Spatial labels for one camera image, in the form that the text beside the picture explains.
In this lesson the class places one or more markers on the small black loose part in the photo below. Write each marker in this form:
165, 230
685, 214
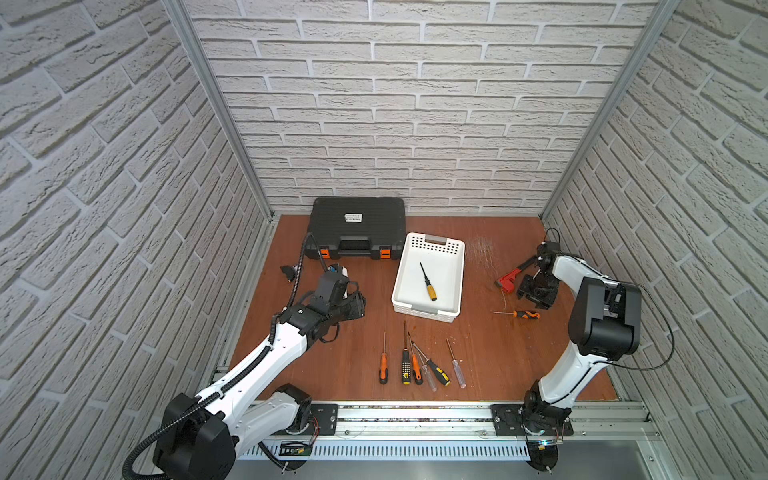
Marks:
291, 272

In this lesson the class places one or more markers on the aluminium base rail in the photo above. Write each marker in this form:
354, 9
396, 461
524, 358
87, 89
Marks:
437, 431

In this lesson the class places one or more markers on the clear handle small screwdriver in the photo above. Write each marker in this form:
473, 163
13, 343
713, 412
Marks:
426, 373

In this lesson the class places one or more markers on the aluminium corner post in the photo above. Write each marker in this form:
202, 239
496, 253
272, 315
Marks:
658, 20
193, 46

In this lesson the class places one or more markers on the black plastic tool case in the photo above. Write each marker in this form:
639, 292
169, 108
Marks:
368, 227

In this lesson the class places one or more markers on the yellow handle screwdriver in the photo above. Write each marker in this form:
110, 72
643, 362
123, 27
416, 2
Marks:
431, 292

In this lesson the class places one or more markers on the white perforated plastic bin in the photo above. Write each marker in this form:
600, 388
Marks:
443, 260

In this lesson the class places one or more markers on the black yellow long screwdriver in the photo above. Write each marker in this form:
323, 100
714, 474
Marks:
406, 365

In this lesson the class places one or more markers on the aluminium corner post left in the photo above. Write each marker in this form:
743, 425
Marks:
193, 46

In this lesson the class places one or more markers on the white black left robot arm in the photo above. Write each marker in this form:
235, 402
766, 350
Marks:
202, 436

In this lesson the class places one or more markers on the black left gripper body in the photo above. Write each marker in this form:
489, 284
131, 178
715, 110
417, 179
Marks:
356, 304

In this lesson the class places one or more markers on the orange black screwdriver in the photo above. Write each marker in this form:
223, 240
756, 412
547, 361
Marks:
383, 372
522, 314

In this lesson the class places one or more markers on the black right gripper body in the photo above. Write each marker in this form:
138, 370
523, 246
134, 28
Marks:
539, 290

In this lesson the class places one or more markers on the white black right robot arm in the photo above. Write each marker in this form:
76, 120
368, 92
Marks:
604, 326

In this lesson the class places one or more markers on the clear handle tester screwdriver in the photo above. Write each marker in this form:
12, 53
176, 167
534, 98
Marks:
460, 378

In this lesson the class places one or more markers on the orange handle screwdriver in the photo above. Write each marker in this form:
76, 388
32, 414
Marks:
416, 372

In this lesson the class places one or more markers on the red pipe wrench black handle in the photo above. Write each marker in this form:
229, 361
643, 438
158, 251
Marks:
507, 282

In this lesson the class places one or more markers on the aluminium corner post right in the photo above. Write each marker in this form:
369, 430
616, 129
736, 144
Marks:
658, 20

